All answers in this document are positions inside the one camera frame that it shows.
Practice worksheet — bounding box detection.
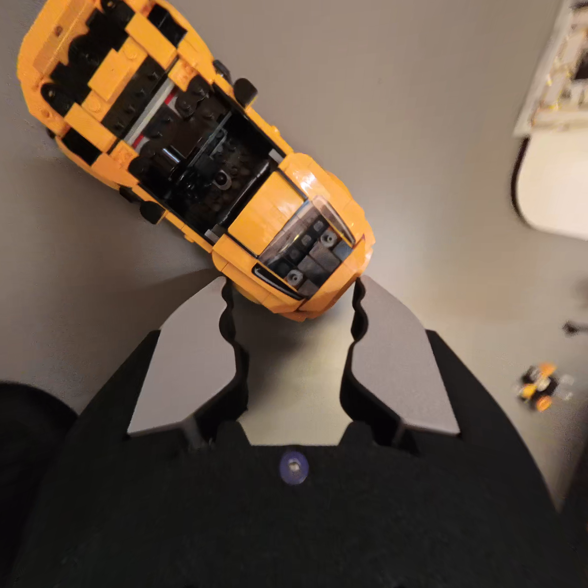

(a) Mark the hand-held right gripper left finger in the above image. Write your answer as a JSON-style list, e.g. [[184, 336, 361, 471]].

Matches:
[[127, 276, 251, 449]]

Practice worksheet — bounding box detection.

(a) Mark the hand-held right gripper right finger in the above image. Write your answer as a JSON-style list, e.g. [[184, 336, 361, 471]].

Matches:
[[340, 275, 461, 447]]

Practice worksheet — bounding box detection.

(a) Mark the orange lego car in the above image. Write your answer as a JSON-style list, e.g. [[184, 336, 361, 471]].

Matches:
[[16, 0, 376, 322]]

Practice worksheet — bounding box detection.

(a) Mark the white wooden book stand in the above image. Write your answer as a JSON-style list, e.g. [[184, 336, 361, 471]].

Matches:
[[511, 131, 588, 241]]

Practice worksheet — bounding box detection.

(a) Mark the cluster of round lego pieces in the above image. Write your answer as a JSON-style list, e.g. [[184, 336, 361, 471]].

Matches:
[[517, 362, 576, 412]]

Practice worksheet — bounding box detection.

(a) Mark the lego sticker sheet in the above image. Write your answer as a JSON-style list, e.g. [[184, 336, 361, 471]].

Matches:
[[514, 0, 588, 137]]

